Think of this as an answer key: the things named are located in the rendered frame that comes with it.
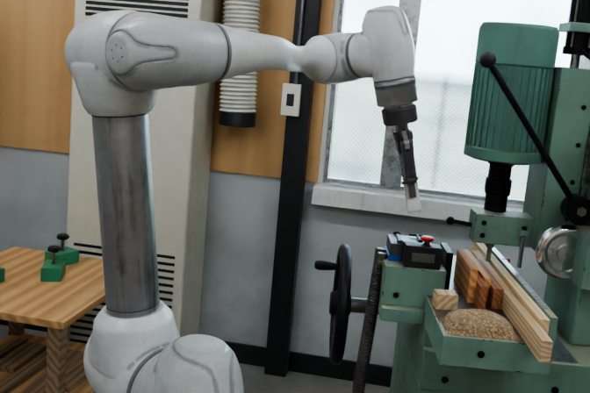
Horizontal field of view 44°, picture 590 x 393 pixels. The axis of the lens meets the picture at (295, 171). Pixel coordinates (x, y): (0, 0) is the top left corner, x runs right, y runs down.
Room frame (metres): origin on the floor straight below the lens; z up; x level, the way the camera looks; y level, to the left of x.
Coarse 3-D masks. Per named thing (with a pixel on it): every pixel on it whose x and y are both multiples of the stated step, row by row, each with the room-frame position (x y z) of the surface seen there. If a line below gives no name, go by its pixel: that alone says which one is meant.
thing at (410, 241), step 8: (392, 240) 1.62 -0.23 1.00; (408, 240) 1.63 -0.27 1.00; (416, 240) 1.64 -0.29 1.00; (392, 248) 1.60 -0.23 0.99; (400, 248) 1.59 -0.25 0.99; (408, 248) 1.55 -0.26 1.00; (416, 248) 1.55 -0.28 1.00; (424, 248) 1.55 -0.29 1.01; (432, 248) 1.55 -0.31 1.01; (440, 248) 1.55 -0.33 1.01; (392, 256) 1.59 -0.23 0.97; (400, 256) 1.59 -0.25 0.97; (408, 256) 1.55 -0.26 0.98; (416, 256) 1.55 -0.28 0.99; (424, 256) 1.55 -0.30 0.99; (432, 256) 1.55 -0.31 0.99; (440, 256) 1.55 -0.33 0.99; (408, 264) 1.55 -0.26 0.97; (416, 264) 1.55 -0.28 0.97; (424, 264) 1.55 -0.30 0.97; (432, 264) 1.55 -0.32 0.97; (440, 264) 1.55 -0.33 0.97
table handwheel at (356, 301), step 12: (348, 252) 1.67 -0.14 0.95; (348, 264) 1.63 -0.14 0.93; (336, 276) 1.83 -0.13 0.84; (348, 276) 1.61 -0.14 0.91; (336, 288) 1.83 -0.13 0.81; (348, 288) 1.59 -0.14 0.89; (336, 300) 1.68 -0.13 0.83; (348, 300) 1.58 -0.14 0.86; (360, 300) 1.70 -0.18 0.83; (336, 312) 1.58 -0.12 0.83; (348, 312) 1.57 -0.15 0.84; (360, 312) 1.70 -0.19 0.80; (336, 324) 1.57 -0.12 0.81; (336, 336) 1.57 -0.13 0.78; (336, 348) 1.58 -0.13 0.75; (336, 360) 1.60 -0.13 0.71
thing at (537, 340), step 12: (504, 288) 1.53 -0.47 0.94; (504, 300) 1.49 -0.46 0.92; (516, 300) 1.45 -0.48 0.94; (504, 312) 1.48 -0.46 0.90; (516, 312) 1.40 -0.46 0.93; (528, 312) 1.38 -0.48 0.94; (516, 324) 1.39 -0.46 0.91; (528, 324) 1.32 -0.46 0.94; (528, 336) 1.31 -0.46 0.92; (540, 336) 1.25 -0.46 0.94; (540, 348) 1.24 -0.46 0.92; (540, 360) 1.23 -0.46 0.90
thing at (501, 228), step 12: (480, 216) 1.67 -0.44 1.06; (492, 216) 1.67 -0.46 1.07; (504, 216) 1.67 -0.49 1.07; (516, 216) 1.68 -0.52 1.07; (528, 216) 1.69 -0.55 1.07; (468, 228) 1.73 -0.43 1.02; (480, 228) 1.67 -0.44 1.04; (492, 228) 1.67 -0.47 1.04; (504, 228) 1.67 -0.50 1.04; (516, 228) 1.67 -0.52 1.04; (528, 228) 1.67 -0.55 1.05; (480, 240) 1.67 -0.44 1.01; (492, 240) 1.67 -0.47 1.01; (504, 240) 1.67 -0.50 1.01; (516, 240) 1.67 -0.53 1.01; (528, 240) 1.67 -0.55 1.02
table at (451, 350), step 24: (456, 288) 1.63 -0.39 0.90; (384, 312) 1.53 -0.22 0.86; (408, 312) 1.53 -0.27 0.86; (432, 312) 1.45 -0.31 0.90; (432, 336) 1.42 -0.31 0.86; (456, 336) 1.32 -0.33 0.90; (456, 360) 1.32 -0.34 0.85; (480, 360) 1.32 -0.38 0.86; (504, 360) 1.32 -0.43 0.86; (528, 360) 1.32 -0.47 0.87
